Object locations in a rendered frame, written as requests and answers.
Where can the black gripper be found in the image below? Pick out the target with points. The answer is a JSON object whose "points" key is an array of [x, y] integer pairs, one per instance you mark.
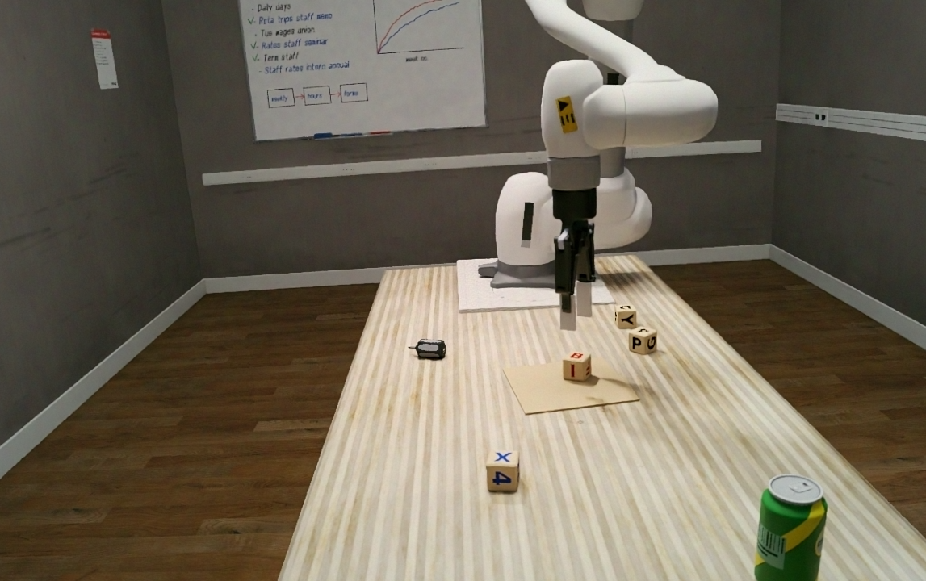
{"points": [[573, 209]]}

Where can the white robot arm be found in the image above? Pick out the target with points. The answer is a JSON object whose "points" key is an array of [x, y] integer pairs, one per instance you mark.
{"points": [[638, 104]]}

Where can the tan square mat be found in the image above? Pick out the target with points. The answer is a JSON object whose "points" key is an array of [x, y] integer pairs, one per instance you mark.
{"points": [[542, 389]]}

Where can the green drink can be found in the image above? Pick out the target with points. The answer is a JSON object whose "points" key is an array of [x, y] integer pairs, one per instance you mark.
{"points": [[792, 520]]}

